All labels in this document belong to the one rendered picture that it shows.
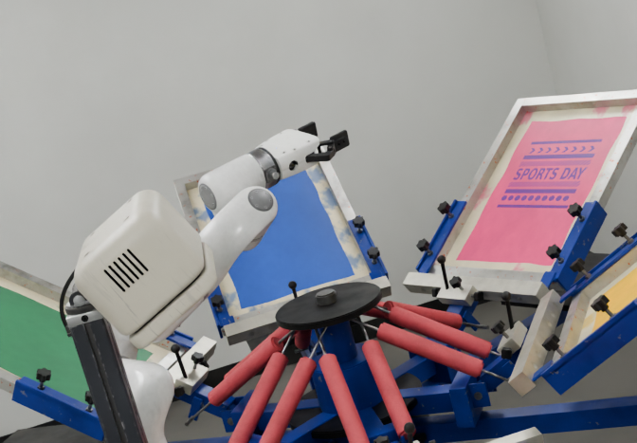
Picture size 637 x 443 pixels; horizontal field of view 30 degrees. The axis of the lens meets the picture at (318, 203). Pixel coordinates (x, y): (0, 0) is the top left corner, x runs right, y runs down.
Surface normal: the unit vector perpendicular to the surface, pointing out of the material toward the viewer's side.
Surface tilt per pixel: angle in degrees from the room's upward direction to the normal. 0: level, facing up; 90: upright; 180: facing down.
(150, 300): 90
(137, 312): 90
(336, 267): 32
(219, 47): 90
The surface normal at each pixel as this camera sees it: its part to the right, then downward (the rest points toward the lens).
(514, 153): -0.60, -0.62
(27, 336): 0.27, -0.88
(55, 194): 0.18, 0.18
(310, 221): -0.11, -0.71
